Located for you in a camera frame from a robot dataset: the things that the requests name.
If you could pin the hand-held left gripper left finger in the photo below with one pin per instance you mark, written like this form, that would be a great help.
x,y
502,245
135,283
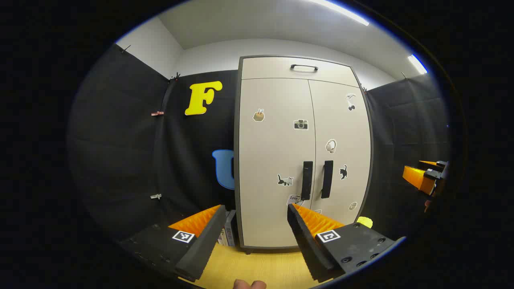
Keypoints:
x,y
204,245

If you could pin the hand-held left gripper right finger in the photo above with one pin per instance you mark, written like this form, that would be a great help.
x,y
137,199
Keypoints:
x,y
305,245

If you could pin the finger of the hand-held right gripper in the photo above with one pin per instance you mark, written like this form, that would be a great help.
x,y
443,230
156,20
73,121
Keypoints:
x,y
417,178
431,163

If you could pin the beige door with headphone sticker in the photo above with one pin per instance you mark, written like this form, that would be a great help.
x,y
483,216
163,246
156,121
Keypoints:
x,y
349,132

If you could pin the beige double-door shoe cabinet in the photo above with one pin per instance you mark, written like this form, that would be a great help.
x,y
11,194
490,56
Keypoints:
x,y
236,160

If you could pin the beige door with camera sticker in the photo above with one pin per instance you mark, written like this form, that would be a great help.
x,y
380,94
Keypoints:
x,y
269,160

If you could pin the beige cabinet drawer front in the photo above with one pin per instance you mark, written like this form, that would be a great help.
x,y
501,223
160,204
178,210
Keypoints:
x,y
273,68

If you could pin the dark grey spine book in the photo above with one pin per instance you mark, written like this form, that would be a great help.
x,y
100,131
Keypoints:
x,y
229,237

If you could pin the blue grey spine book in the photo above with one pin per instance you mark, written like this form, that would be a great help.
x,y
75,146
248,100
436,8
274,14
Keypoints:
x,y
234,224

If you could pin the black backdrop cloth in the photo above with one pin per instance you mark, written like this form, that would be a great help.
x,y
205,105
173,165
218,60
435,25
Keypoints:
x,y
120,140

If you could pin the red cloth clip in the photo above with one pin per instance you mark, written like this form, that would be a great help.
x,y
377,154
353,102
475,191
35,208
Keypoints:
x,y
157,113

